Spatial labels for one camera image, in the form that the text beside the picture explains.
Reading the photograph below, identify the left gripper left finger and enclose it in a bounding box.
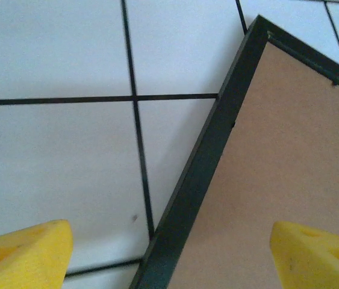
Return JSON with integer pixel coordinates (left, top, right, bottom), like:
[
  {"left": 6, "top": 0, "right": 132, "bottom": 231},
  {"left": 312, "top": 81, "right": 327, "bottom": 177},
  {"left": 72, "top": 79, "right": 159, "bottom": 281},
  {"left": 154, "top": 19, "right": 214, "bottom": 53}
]
[{"left": 0, "top": 219, "right": 74, "bottom": 289}]

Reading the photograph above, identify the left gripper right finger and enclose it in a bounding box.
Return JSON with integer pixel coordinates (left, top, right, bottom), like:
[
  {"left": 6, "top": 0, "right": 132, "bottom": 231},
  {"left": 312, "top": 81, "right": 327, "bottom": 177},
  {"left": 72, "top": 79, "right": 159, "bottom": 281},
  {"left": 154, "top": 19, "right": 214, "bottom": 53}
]
[{"left": 270, "top": 221, "right": 339, "bottom": 289}]

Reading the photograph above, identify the brown backing board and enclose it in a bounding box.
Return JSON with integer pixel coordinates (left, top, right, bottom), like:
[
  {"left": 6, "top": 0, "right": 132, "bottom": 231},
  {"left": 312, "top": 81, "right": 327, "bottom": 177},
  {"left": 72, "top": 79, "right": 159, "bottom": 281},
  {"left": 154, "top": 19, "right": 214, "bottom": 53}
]
[{"left": 173, "top": 40, "right": 339, "bottom": 289}]

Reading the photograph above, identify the black picture frame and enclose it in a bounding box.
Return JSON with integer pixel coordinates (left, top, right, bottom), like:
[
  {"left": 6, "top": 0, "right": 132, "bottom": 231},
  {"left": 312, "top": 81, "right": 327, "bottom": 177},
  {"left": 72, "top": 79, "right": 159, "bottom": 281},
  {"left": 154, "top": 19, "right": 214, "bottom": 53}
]
[{"left": 128, "top": 14, "right": 339, "bottom": 289}]

